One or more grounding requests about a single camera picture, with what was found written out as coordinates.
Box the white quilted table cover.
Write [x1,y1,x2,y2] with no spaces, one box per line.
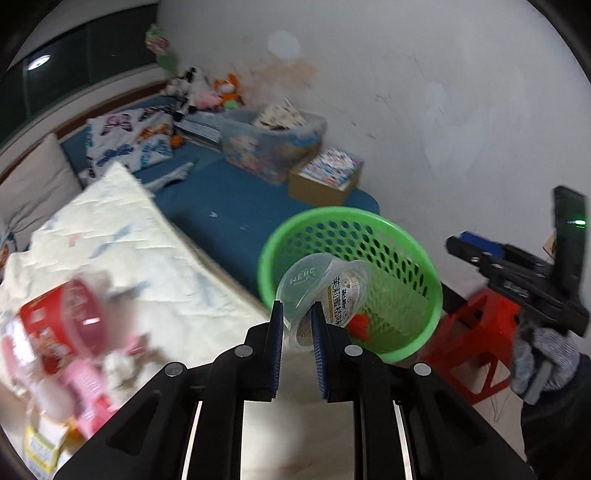
[0,161,271,462]

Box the dark jacket forearm right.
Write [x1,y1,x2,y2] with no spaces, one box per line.
[521,354,591,479]

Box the grey gloved right hand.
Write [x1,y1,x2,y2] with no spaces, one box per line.
[510,316,580,405]

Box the small orange ball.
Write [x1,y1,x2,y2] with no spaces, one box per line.
[170,134,184,149]

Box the black white cow plush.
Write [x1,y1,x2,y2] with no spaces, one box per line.
[161,66,208,122]

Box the clear plastic storage bin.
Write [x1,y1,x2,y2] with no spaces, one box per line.
[217,107,327,184]

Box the grey cushion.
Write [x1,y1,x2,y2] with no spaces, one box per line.
[1,133,82,251]

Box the yellow white snack packet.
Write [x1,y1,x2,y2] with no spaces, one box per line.
[23,415,72,480]

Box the pink plush toy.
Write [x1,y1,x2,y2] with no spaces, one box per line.
[193,90,222,111]

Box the red snack cup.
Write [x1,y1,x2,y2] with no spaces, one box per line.
[19,278,108,375]

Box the hanging flower decoration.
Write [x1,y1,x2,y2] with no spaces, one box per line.
[144,24,177,76]

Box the orange fox plush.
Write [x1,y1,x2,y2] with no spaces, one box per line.
[213,74,245,111]

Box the green plastic waste basket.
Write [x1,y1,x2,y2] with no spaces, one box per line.
[257,206,443,363]

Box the red plastic stool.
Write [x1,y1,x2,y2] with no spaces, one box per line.
[420,289,520,405]

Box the butterfly pillow right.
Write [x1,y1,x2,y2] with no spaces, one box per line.
[80,106,173,184]

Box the dark window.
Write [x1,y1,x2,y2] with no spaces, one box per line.
[1,4,157,143]

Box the clear plastic jelly cup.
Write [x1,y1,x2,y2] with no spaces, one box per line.
[276,253,370,352]

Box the pink biscuit stick box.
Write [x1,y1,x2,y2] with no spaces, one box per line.
[60,359,118,440]

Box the grey sock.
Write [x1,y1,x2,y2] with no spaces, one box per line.
[142,162,194,193]

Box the cardboard box with booklet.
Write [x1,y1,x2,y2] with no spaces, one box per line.
[287,148,365,207]

